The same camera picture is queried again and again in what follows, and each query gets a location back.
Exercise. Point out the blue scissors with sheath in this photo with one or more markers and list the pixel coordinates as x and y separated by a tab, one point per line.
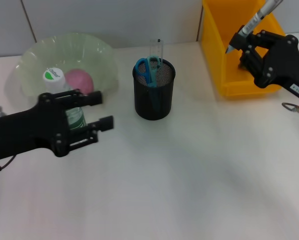
142	70

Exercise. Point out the clear green-label water bottle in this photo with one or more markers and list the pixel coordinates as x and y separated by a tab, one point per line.
52	77

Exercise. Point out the yellow plastic bin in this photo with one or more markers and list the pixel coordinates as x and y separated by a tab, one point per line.
214	50

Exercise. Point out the pink peach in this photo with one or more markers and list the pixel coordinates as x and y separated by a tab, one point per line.
80	80

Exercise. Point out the grey silver pen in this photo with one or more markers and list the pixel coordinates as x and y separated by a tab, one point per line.
262	12

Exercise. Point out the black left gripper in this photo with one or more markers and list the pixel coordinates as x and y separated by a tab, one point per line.
27	127

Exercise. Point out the pale green glass fruit bowl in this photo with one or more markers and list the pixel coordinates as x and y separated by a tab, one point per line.
64	52

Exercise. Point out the black mesh pen holder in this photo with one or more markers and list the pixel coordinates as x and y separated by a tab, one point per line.
162	107

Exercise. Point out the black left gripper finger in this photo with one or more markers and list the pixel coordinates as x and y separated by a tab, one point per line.
107	123

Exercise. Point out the transparent plastic ruler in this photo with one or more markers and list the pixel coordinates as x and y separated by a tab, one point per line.
157	48

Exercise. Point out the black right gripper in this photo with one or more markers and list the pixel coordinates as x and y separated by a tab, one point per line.
284	65

